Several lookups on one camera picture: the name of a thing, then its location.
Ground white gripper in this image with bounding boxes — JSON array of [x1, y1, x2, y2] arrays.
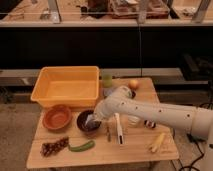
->
[[93, 103, 110, 121]]

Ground blue grey towel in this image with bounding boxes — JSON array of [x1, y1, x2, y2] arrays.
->
[[85, 115, 96, 127]]

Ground dark purple bowl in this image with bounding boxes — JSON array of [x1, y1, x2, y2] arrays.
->
[[77, 110, 101, 133]]

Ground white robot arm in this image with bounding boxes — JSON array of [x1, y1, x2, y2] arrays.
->
[[94, 86, 213, 171]]

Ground orange clay bowl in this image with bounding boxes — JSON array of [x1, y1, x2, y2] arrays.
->
[[42, 105, 72, 131]]

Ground blue lid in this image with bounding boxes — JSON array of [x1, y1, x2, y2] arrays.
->
[[103, 87, 115, 98]]

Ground metal fork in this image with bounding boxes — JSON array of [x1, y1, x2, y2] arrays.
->
[[106, 123, 111, 142]]

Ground clear glass cup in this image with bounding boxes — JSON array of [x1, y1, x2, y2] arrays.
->
[[128, 116, 141, 127]]

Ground small metal pot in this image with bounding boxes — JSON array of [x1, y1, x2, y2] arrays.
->
[[131, 91, 136, 99]]

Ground green cup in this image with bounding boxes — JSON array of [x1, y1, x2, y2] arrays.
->
[[101, 73, 112, 88]]

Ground yellow plastic tub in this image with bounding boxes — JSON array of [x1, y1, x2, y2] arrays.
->
[[31, 66, 99, 107]]

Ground green chili pepper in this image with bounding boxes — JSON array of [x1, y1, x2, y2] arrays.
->
[[68, 140, 95, 152]]

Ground wooden table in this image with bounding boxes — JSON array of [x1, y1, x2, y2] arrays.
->
[[26, 77, 180, 170]]

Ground brown grape bunch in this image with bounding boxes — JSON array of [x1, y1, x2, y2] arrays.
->
[[41, 137, 69, 157]]

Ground white handled knife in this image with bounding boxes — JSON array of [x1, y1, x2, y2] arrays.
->
[[115, 113, 124, 145]]

